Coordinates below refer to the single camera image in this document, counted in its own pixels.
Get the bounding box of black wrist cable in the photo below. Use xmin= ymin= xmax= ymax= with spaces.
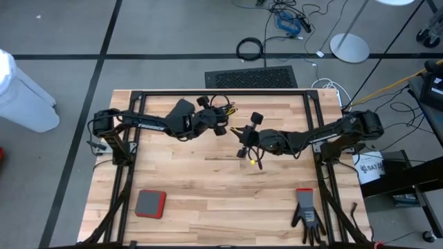
xmin=247 ymin=147 xmax=264 ymax=171
xmin=209 ymin=93 xmax=232 ymax=109

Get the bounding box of black power strip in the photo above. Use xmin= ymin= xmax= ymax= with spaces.
xmin=297 ymin=15 xmax=313 ymax=35

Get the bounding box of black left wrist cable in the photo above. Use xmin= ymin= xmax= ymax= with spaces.
xmin=209 ymin=93 xmax=232 ymax=109

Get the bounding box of blue floor cable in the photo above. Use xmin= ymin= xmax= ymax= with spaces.
xmin=275 ymin=12 xmax=302 ymax=35

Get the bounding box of yellow extension cord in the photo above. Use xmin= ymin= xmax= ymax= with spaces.
xmin=349 ymin=59 xmax=443 ymax=107

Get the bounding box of coiled black cable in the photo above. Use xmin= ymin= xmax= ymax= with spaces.
xmin=235 ymin=37 xmax=264 ymax=62

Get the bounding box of black floor vent grate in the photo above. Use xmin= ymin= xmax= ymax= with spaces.
xmin=204 ymin=65 xmax=298 ymax=89

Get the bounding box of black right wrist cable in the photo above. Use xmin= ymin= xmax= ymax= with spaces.
xmin=247 ymin=147 xmax=264 ymax=171

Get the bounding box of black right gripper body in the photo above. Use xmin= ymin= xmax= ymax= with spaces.
xmin=237 ymin=111 xmax=270 ymax=159

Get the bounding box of black side desk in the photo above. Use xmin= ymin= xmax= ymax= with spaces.
xmin=408 ymin=59 xmax=443 ymax=146

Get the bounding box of white bagged trash bin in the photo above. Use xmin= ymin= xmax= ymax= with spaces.
xmin=0 ymin=48 xmax=60 ymax=133

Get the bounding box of white printed sheet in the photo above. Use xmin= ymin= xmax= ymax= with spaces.
xmin=352 ymin=151 xmax=386 ymax=185

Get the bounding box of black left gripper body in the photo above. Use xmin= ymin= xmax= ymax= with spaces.
xmin=192 ymin=95 xmax=228 ymax=136

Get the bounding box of white floor cable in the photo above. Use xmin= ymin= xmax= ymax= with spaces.
xmin=310 ymin=77 xmax=352 ymax=109

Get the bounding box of round pedestal stand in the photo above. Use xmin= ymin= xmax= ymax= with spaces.
xmin=329 ymin=0 xmax=416 ymax=64

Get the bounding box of grey black work glove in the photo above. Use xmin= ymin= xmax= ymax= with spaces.
xmin=291 ymin=187 xmax=327 ymax=246

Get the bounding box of red and grey block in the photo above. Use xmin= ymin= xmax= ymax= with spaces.
xmin=134 ymin=189 xmax=168 ymax=219

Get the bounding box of black low equipment cart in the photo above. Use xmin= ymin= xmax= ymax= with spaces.
xmin=359 ymin=148 xmax=443 ymax=239

